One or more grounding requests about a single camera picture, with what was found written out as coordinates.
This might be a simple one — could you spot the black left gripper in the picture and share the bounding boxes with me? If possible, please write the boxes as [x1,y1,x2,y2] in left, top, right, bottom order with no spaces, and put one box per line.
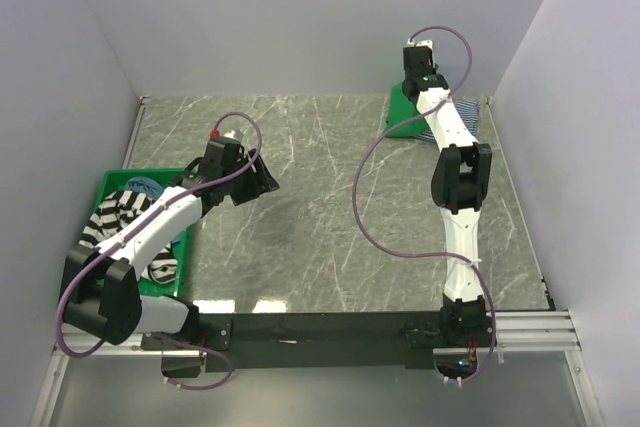
[223,149,279,206]

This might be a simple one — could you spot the green garment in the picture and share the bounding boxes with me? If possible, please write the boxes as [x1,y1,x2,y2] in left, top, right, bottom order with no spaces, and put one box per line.
[385,83,431,140]

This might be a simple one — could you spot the blue white striped tank top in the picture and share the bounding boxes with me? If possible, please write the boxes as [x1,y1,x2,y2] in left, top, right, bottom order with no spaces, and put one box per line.
[415,98,480,143]

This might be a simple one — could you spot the black white striped garment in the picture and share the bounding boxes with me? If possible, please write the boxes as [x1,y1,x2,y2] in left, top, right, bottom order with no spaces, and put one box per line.
[79,189,178,285]

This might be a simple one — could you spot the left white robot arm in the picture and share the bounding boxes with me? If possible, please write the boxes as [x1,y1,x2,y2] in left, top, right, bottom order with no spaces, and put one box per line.
[56,136,279,349]

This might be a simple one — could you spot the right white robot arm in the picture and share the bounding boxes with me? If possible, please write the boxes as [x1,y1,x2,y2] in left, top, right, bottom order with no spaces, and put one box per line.
[402,40,492,346]

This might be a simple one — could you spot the grey blue garment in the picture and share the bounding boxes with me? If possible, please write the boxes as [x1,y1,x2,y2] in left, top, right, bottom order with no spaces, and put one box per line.
[124,176,164,201]

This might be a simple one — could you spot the green plastic basket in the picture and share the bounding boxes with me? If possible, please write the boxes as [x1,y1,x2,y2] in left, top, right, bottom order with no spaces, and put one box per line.
[94,169,191,297]

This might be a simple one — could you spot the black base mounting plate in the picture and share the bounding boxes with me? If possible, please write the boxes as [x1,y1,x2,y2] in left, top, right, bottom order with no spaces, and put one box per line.
[139,310,496,373]

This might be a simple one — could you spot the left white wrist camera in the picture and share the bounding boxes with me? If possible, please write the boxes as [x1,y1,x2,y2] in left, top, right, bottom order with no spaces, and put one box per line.
[209,129,244,144]

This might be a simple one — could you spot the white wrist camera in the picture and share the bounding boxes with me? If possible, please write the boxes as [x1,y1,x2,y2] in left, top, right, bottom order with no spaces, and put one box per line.
[209,129,244,144]
[406,39,433,49]

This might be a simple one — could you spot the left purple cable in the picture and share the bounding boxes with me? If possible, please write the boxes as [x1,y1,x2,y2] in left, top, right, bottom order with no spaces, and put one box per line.
[54,112,264,392]

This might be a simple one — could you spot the purple cable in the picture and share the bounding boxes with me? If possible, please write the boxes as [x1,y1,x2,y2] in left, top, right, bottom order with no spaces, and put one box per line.
[54,112,264,392]
[352,25,497,384]

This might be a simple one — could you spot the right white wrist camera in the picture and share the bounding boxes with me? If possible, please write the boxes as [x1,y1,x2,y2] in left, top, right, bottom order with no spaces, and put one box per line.
[406,39,433,49]

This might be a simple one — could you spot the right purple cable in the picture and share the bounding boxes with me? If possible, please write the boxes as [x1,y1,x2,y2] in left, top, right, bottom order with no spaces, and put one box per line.
[352,25,497,384]

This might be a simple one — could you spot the aluminium frame rail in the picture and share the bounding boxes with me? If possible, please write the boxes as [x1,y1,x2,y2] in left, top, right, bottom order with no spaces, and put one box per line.
[30,311,603,426]

